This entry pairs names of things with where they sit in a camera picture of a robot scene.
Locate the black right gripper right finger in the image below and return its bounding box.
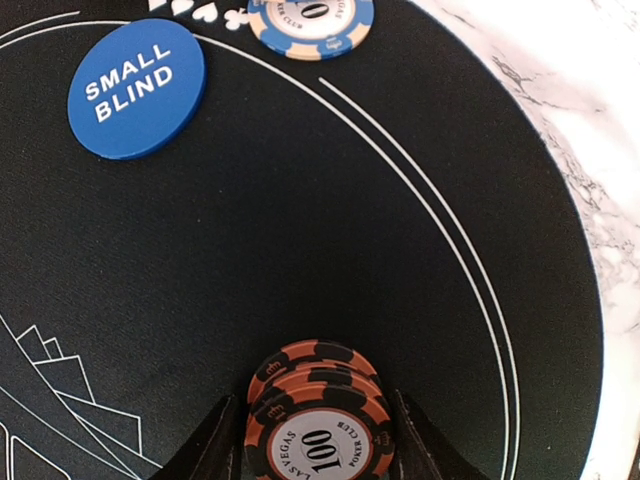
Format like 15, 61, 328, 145
389, 390, 481, 480

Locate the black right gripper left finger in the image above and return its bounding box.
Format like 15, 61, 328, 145
151, 395, 242, 480

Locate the red black hundred chip stack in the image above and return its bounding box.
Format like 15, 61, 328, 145
244, 339, 395, 479

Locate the blue small blind button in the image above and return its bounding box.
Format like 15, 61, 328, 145
67, 18, 207, 161

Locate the round black poker mat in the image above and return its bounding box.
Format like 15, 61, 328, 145
1, 1, 603, 479

